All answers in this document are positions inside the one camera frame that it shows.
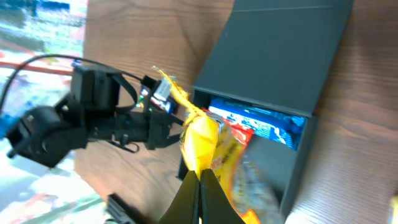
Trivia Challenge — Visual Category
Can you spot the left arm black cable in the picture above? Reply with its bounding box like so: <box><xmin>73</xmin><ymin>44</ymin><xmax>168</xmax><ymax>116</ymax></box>
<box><xmin>0</xmin><ymin>54</ymin><xmax>147</xmax><ymax>113</ymax></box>

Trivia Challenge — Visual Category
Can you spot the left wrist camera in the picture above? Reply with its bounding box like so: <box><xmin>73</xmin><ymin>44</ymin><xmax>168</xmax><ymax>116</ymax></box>
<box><xmin>141</xmin><ymin>76</ymin><xmax>171</xmax><ymax>100</ymax></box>

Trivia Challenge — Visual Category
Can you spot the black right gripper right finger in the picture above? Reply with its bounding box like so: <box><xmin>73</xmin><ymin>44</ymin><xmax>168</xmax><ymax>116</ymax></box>
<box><xmin>200</xmin><ymin>169</ymin><xmax>244</xmax><ymax>224</ymax></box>

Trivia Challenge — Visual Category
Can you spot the dark green open box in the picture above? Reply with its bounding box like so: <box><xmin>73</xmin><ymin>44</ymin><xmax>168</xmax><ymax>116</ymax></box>
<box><xmin>193</xmin><ymin>0</ymin><xmax>353</xmax><ymax>217</ymax></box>

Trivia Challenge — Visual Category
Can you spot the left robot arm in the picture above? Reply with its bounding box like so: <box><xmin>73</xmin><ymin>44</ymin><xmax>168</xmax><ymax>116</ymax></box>
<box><xmin>5</xmin><ymin>65</ymin><xmax>183</xmax><ymax>168</ymax></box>

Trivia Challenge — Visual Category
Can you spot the blue Oreo cookie pack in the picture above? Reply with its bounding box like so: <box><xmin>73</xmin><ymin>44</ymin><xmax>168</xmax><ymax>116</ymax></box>
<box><xmin>208</xmin><ymin>96</ymin><xmax>305</xmax><ymax>150</ymax></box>

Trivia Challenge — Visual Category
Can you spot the yellow cylindrical candy container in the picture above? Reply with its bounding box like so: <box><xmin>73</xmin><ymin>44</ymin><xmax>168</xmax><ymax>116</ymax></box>
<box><xmin>388</xmin><ymin>195</ymin><xmax>398</xmax><ymax>224</ymax></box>

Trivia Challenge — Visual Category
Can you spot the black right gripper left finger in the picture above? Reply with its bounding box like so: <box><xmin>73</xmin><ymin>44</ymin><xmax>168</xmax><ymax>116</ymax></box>
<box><xmin>159</xmin><ymin>171</ymin><xmax>200</xmax><ymax>224</ymax></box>

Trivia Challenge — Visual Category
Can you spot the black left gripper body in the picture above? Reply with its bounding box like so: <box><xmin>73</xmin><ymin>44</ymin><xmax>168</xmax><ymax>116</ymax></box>
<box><xmin>88</xmin><ymin>111</ymin><xmax>183</xmax><ymax>150</ymax></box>

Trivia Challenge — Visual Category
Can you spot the yellow snack bag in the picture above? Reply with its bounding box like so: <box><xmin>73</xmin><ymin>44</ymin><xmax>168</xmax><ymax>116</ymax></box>
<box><xmin>157</xmin><ymin>68</ymin><xmax>283</xmax><ymax>223</ymax></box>

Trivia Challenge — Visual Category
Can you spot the red snack bag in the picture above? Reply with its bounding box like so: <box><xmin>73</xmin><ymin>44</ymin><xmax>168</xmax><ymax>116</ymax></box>
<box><xmin>203</xmin><ymin>109</ymin><xmax>254</xmax><ymax>147</ymax></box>

